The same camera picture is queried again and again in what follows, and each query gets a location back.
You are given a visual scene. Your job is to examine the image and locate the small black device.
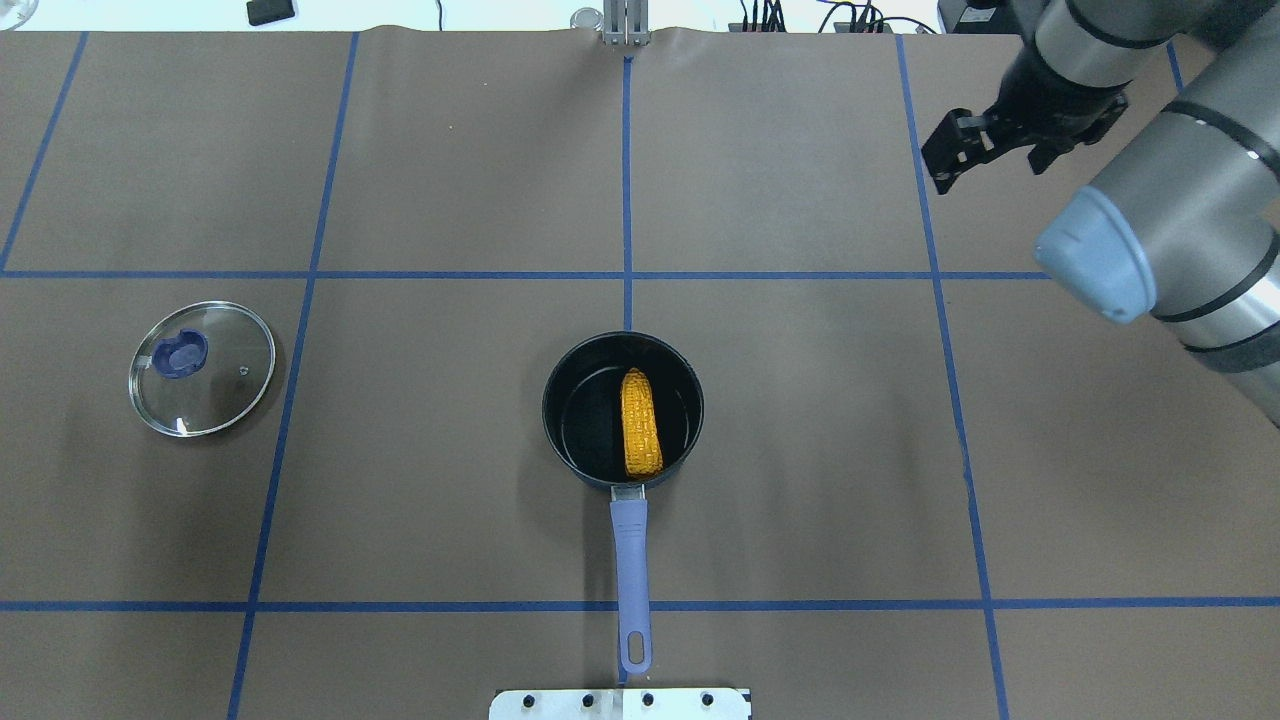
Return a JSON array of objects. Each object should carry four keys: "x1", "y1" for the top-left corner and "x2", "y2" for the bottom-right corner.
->
[{"x1": 244, "y1": 0, "x2": 296, "y2": 27}]

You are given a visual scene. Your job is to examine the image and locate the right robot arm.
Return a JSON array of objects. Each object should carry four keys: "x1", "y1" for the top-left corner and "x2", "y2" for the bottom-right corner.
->
[{"x1": 922, "y1": 1, "x2": 1279, "y2": 421}]

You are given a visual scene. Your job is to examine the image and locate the brown paper table cover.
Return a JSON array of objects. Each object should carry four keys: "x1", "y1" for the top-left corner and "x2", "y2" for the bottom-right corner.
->
[{"x1": 3, "y1": 27, "x2": 1277, "y2": 719}]

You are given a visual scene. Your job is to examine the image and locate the aluminium frame post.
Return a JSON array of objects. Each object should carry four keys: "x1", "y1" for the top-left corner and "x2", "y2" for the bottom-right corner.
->
[{"x1": 600, "y1": 0, "x2": 652, "y2": 47}]

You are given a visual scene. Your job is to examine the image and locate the yellow toy corn cob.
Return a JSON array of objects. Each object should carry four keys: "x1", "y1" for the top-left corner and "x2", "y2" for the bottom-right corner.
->
[{"x1": 620, "y1": 368, "x2": 666, "y2": 480}]

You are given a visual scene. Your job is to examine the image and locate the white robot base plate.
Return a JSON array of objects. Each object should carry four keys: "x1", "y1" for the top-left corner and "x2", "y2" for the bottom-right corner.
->
[{"x1": 488, "y1": 687, "x2": 754, "y2": 719}]

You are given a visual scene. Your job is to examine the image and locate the black cable hub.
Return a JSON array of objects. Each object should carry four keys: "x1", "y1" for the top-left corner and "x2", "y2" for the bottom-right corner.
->
[{"x1": 817, "y1": 1, "x2": 893, "y2": 35}]

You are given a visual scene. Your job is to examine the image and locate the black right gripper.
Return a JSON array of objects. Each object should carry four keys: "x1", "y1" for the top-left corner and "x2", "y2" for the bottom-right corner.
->
[{"x1": 922, "y1": 45, "x2": 1129, "y2": 196}]

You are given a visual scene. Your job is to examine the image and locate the dark blue saucepan purple handle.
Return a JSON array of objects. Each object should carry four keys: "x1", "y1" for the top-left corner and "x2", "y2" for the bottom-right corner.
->
[{"x1": 541, "y1": 331, "x2": 704, "y2": 680}]

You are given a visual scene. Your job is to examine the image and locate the glass pot lid purple knob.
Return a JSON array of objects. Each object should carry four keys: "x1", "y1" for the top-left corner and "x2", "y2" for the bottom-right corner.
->
[{"x1": 127, "y1": 300, "x2": 278, "y2": 438}]

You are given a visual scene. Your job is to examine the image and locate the black monitor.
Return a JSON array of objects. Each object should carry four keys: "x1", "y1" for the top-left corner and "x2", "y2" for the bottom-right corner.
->
[{"x1": 936, "y1": 0, "x2": 1027, "y2": 36}]

